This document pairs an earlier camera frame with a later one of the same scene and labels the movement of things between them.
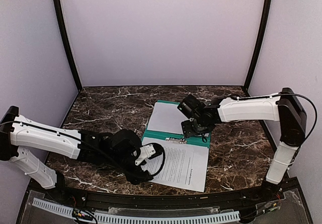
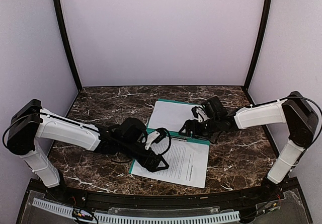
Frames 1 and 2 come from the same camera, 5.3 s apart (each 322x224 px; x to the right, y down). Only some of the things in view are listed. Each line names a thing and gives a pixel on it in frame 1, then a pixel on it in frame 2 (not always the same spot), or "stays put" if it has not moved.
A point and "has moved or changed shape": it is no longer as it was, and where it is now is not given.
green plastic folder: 202,140 has moved or changed shape
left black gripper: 137,177 to 148,161
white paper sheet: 166,117 stays put
